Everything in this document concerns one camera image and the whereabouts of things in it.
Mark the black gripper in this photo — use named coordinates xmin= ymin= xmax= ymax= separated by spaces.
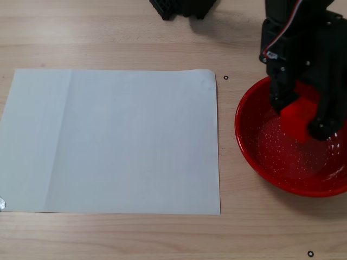
xmin=259 ymin=8 xmax=347 ymax=142

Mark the red cube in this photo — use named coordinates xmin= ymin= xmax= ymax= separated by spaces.
xmin=280 ymin=80 xmax=320 ymax=144

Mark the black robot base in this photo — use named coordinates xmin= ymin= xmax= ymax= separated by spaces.
xmin=149 ymin=0 xmax=218 ymax=21

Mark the red speckled bowl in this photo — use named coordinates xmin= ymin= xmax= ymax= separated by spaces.
xmin=234 ymin=76 xmax=347 ymax=198

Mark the white paper sheet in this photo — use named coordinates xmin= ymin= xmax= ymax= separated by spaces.
xmin=0 ymin=69 xmax=222 ymax=216

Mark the red white servo cable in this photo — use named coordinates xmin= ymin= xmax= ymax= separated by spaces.
xmin=264 ymin=0 xmax=303 ymax=59

